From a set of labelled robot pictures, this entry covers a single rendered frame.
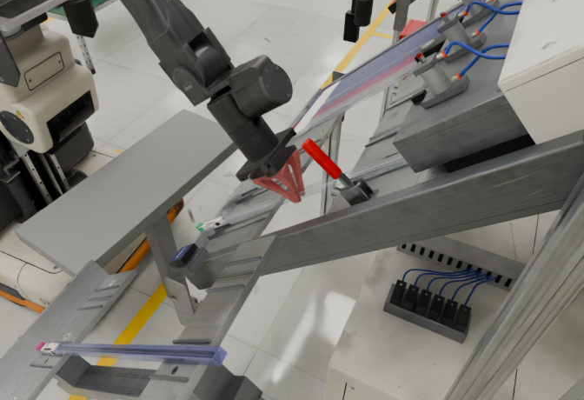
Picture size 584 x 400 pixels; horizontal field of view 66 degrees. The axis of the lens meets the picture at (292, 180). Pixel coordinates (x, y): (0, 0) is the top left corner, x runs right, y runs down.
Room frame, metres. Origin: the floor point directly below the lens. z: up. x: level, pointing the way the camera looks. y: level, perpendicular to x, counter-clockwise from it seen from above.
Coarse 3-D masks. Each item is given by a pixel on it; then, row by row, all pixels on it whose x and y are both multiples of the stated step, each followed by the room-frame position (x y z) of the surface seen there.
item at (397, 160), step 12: (396, 156) 0.44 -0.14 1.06; (360, 168) 0.46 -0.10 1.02; (372, 168) 0.45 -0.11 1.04; (384, 168) 0.44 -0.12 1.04; (324, 180) 0.49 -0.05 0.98; (336, 180) 0.47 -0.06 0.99; (300, 192) 0.49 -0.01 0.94; (312, 192) 0.48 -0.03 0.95; (264, 204) 0.52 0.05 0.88; (276, 204) 0.51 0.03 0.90; (228, 216) 0.56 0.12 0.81; (240, 216) 0.54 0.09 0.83
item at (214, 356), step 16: (64, 352) 0.30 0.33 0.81; (80, 352) 0.28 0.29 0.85; (96, 352) 0.26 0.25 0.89; (112, 352) 0.25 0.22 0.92; (128, 352) 0.24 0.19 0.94; (144, 352) 0.22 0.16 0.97; (160, 352) 0.21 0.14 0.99; (176, 352) 0.20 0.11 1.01; (192, 352) 0.20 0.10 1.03; (208, 352) 0.19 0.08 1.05; (224, 352) 0.19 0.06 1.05
